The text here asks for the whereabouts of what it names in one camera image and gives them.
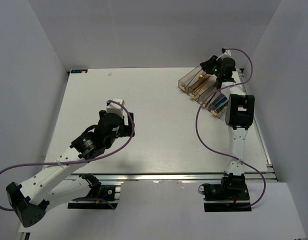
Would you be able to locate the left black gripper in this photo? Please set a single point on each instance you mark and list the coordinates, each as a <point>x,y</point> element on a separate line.
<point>126,130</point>

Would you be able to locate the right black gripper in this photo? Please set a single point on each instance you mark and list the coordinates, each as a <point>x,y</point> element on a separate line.
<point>207,65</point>

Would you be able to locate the iridescent rainbow fork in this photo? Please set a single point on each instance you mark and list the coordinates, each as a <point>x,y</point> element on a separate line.
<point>197,74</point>

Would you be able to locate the gold chopstick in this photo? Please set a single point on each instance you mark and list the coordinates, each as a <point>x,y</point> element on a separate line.
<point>199,87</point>
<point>196,95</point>

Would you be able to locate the blue knife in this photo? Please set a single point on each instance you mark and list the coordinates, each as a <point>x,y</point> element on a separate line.
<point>216,105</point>

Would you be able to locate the black knife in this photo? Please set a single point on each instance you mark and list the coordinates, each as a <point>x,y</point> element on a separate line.
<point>220,108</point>

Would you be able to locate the gold ornate fork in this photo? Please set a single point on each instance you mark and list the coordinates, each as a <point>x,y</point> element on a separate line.
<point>201,80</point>

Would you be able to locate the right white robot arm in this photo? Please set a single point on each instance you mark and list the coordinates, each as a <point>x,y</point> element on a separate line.
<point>239,117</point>

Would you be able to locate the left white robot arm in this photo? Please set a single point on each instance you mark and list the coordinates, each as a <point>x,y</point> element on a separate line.
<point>34,197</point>

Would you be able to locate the clear compartment organizer tray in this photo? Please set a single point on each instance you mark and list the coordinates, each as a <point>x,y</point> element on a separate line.
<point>207,95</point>

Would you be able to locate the left blue table label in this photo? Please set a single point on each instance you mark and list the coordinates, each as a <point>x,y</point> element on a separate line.
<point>78,71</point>

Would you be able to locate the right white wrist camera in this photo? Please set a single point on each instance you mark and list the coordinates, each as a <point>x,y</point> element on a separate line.
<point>226,53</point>

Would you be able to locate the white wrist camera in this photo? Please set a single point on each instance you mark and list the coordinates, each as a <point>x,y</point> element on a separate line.
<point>116,107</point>
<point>226,53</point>

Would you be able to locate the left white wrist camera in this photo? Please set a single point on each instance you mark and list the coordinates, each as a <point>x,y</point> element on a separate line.
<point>116,107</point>

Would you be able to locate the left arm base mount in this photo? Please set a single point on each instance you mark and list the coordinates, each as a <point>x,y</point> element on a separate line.
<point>100,196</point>

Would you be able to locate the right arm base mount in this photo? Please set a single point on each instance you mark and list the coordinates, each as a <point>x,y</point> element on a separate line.
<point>215,200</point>

